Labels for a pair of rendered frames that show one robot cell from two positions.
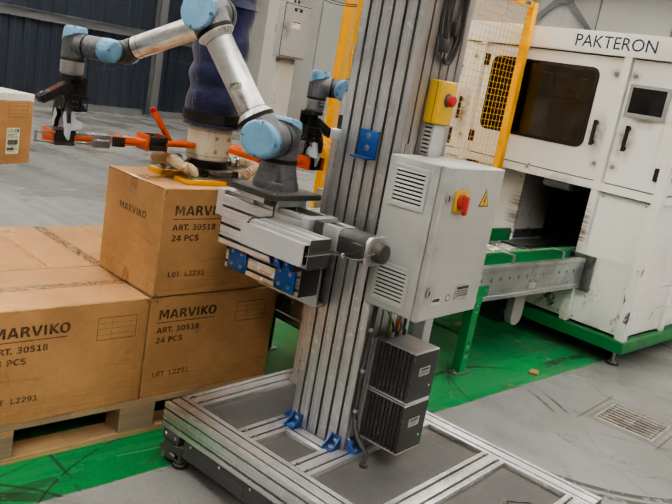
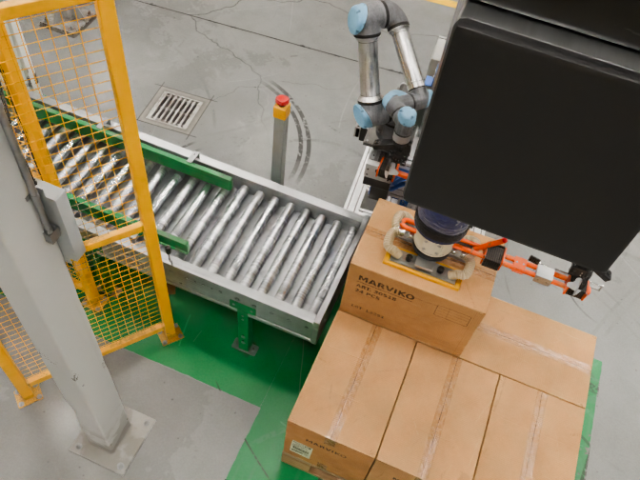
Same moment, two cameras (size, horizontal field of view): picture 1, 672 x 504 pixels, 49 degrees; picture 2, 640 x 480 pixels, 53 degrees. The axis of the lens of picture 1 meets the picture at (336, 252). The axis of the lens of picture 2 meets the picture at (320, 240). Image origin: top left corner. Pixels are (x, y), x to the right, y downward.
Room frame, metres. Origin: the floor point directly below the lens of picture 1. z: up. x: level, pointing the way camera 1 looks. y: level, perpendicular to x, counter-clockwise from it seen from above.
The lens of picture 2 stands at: (4.12, 1.81, 3.18)
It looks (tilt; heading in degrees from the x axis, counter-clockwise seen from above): 53 degrees down; 241
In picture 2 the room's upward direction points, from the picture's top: 9 degrees clockwise
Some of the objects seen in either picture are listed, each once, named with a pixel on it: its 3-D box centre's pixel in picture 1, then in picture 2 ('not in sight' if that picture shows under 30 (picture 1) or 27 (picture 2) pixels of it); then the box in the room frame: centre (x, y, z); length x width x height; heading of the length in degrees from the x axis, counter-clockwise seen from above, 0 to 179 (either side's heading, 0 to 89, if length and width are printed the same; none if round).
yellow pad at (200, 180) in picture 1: (219, 177); not in sight; (2.83, 0.49, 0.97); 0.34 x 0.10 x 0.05; 137
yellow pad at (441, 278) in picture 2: (191, 167); (424, 265); (2.96, 0.63, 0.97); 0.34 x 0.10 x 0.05; 137
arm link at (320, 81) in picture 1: (319, 85); (405, 121); (2.92, 0.18, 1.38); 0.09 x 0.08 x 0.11; 92
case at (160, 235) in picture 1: (197, 227); (419, 276); (2.89, 0.56, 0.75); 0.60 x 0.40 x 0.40; 137
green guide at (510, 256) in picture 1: (505, 260); (103, 129); (4.06, -0.94, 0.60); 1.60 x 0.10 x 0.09; 136
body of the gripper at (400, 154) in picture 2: (309, 126); (400, 150); (2.91, 0.19, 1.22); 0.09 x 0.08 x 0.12; 137
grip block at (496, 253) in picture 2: (152, 141); (493, 255); (2.71, 0.73, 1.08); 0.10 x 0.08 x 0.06; 47
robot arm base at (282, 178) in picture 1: (277, 172); not in sight; (2.41, 0.23, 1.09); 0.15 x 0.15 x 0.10
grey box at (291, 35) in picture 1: (292, 31); (44, 214); (4.32, 0.46, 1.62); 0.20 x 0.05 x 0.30; 136
